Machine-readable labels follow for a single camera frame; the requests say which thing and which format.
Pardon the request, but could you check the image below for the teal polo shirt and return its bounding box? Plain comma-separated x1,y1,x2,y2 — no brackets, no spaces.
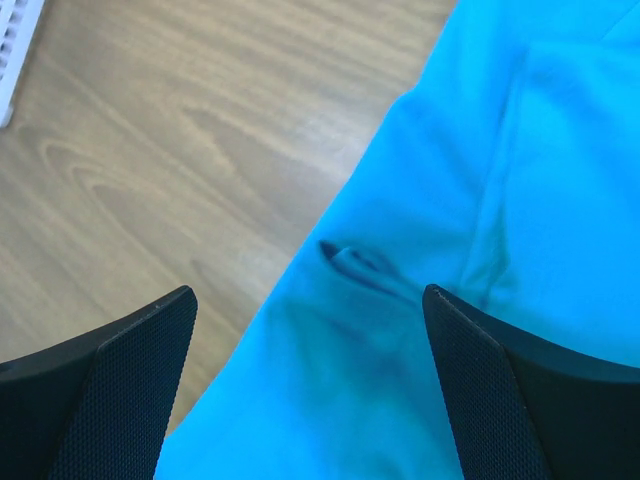
156,1,639,479

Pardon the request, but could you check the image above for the white plastic laundry basket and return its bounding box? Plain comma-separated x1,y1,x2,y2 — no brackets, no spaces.
0,0,45,128

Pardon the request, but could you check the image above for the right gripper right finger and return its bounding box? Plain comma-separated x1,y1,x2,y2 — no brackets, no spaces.
422,285,639,479

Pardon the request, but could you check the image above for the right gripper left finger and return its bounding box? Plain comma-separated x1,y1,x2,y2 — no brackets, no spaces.
1,286,198,479

